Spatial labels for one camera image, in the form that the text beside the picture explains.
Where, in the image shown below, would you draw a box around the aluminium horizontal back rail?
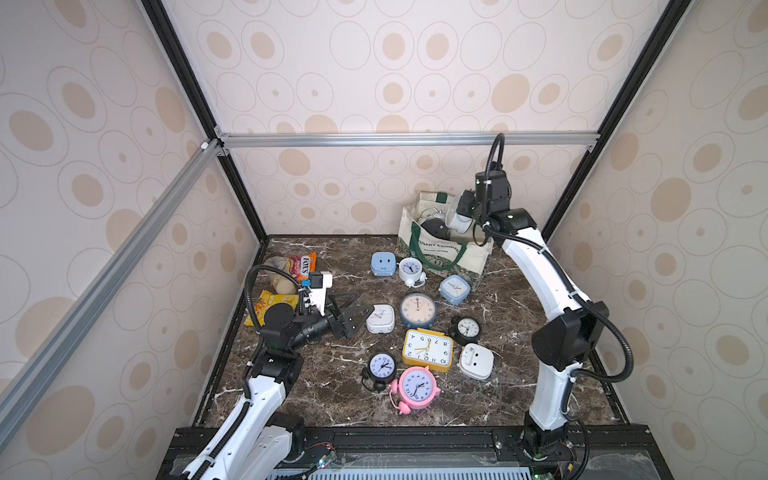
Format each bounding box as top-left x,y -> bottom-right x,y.
221,131 -> 600,149

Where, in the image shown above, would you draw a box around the orange Fox's candy bag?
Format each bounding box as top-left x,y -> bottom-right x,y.
288,253 -> 317,282

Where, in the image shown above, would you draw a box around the yellow rectangular alarm clock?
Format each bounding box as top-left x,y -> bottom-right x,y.
401,328 -> 454,373

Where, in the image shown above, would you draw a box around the black right frame post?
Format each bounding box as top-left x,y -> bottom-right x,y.
542,0 -> 693,241

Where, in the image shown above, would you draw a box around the yellow chips snack bag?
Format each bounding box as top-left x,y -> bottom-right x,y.
243,290 -> 299,327

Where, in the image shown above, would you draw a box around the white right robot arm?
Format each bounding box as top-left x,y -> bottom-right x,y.
400,133 -> 634,461

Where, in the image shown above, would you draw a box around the small black round clock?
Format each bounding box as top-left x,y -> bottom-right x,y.
448,316 -> 482,346

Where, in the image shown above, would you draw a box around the aluminium left side rail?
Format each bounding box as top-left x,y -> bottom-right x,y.
1,138 -> 223,449

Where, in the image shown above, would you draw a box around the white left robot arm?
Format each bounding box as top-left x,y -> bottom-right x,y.
181,264 -> 374,479

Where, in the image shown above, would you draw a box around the black twin-bell alarm clock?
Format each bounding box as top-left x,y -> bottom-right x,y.
361,352 -> 397,393

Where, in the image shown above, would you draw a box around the light blue square clock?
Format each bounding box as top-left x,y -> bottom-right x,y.
370,251 -> 398,277

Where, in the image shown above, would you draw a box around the white square clock orange hands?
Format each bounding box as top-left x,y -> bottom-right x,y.
366,304 -> 396,334

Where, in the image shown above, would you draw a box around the black-backed white twin-bell clock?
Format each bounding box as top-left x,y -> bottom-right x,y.
420,217 -> 451,240

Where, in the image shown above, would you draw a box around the black vertical frame post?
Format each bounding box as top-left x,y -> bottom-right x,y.
140,0 -> 269,244

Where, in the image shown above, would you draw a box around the white twin-bell alarm clock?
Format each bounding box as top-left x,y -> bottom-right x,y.
446,211 -> 474,234

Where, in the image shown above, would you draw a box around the pink twin-bell alarm clock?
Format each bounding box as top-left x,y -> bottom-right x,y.
390,367 -> 441,415

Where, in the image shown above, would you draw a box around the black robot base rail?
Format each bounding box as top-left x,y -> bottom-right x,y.
155,424 -> 661,480

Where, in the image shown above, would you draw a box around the small white round clock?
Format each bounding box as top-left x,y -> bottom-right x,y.
398,257 -> 427,288

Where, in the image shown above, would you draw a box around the white square clock face-down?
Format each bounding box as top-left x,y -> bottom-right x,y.
459,343 -> 494,380

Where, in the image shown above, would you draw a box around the blue square clock white face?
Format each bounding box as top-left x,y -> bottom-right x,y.
439,274 -> 471,306

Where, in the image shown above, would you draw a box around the canvas tote bag green handles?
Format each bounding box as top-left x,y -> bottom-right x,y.
396,192 -> 493,289

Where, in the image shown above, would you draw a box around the blue round clock beige face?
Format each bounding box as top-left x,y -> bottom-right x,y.
400,293 -> 437,328

